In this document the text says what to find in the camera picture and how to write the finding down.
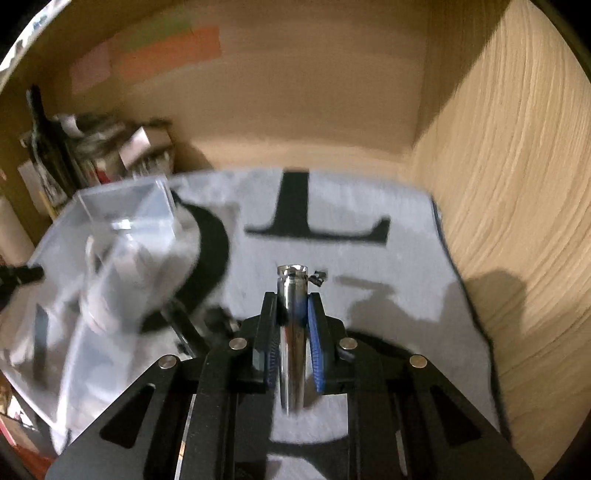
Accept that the clear plastic organizer box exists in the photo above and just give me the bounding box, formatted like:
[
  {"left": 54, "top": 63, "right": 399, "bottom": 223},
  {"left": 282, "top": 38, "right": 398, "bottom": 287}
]
[{"left": 0, "top": 174, "right": 204, "bottom": 455}]

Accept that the green paper note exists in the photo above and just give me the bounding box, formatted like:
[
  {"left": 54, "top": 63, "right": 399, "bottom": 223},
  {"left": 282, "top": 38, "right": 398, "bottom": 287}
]
[{"left": 122, "top": 21, "right": 195, "bottom": 51}]

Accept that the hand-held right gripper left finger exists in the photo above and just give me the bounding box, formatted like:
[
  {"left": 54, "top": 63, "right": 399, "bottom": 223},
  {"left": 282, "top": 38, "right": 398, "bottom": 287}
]
[{"left": 44, "top": 292, "right": 280, "bottom": 480}]

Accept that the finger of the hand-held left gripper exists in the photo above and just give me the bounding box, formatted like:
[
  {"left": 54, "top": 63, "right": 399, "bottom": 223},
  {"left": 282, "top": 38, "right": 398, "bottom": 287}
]
[{"left": 0, "top": 264, "right": 44, "bottom": 296}]

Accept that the dark glass bottle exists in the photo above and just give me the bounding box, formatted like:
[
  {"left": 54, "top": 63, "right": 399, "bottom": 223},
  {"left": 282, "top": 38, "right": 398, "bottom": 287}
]
[{"left": 25, "top": 85, "right": 79, "bottom": 208}]

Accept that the shiny metal cylinder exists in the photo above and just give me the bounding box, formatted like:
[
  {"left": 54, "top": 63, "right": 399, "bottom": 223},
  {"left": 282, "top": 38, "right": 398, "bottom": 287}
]
[{"left": 276, "top": 264, "right": 309, "bottom": 414}]

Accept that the pink paper note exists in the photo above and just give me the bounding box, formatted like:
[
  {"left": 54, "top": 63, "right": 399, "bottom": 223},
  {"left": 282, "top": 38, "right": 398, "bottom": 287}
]
[{"left": 70, "top": 46, "right": 112, "bottom": 92}]

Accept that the pile of books and boxes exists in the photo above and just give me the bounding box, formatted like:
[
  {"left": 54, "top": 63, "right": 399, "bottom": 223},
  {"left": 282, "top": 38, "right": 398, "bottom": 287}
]
[{"left": 55, "top": 113, "right": 178, "bottom": 185}]

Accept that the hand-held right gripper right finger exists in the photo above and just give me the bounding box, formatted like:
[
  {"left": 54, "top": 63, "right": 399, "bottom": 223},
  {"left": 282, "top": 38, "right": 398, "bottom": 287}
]
[{"left": 307, "top": 292, "right": 536, "bottom": 480}]

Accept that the orange paper note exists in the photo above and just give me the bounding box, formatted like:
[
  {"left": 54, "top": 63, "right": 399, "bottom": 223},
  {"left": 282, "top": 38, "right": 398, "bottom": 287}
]
[{"left": 113, "top": 26, "right": 223, "bottom": 81}]

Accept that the grey blanket with black letters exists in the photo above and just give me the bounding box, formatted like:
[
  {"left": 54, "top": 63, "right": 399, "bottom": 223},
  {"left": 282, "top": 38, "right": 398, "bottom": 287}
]
[{"left": 28, "top": 168, "right": 513, "bottom": 480}]

